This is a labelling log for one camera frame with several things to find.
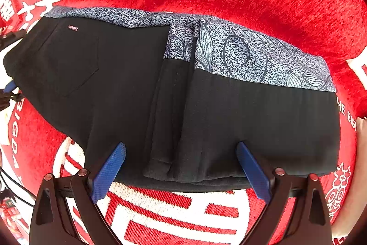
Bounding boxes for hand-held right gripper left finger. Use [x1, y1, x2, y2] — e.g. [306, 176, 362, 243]
[29, 142, 127, 245]

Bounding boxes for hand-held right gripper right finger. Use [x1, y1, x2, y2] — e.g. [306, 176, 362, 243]
[236, 142, 332, 245]

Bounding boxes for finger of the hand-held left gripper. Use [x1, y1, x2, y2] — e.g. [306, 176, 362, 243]
[0, 81, 22, 112]
[0, 30, 26, 47]

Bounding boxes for black pants with blue stripes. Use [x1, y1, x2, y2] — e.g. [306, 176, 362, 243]
[3, 5, 342, 194]

